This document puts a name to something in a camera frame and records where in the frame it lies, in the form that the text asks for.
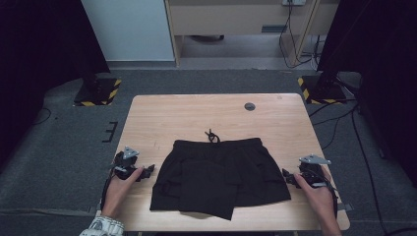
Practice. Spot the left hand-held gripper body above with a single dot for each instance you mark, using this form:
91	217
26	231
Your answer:
126	165

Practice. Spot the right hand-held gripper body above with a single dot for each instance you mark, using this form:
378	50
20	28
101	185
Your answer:
313	172

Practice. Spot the black pants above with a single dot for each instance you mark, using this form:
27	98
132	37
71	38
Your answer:
216	177

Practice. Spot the person's right hand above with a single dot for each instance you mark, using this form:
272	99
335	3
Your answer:
319	200

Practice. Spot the person's left hand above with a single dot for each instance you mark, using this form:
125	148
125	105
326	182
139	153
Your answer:
118	193

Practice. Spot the striped black stand base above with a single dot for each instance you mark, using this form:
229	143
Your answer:
98	93
323	93

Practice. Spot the grey round table grommet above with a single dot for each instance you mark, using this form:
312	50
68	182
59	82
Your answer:
250	106

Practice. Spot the black curtain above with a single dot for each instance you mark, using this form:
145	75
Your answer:
383	65
39	65

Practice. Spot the white panel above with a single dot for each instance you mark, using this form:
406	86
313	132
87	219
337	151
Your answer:
128	29

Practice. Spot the light wooden desk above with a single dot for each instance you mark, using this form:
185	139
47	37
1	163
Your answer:
229	18

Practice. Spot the white power strip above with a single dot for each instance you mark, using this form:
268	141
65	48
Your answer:
294	2

